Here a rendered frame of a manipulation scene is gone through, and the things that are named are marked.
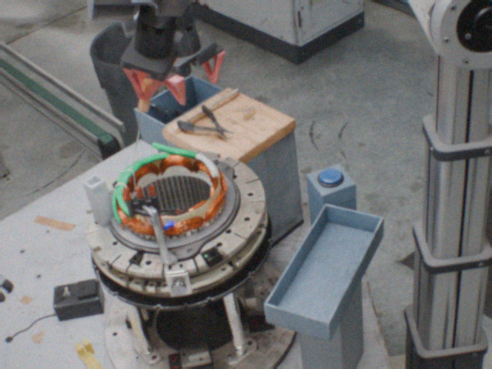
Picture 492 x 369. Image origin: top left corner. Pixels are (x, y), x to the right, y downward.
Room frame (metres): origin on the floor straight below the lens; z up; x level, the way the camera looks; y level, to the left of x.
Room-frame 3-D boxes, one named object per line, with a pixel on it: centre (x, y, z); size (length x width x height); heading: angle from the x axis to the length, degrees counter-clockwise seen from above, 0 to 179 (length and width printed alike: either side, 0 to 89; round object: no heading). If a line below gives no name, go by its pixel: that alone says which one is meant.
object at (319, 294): (0.88, -0.11, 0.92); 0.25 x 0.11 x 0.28; 147
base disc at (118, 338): (1.03, 0.13, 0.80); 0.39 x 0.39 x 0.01
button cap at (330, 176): (1.11, -0.16, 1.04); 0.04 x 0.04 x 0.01
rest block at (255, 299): (1.02, 0.01, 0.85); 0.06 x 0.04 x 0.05; 178
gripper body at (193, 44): (1.28, 0.07, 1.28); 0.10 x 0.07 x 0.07; 129
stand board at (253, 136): (1.30, 0.01, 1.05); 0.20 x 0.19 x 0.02; 39
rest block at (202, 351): (0.92, 0.14, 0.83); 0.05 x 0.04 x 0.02; 96
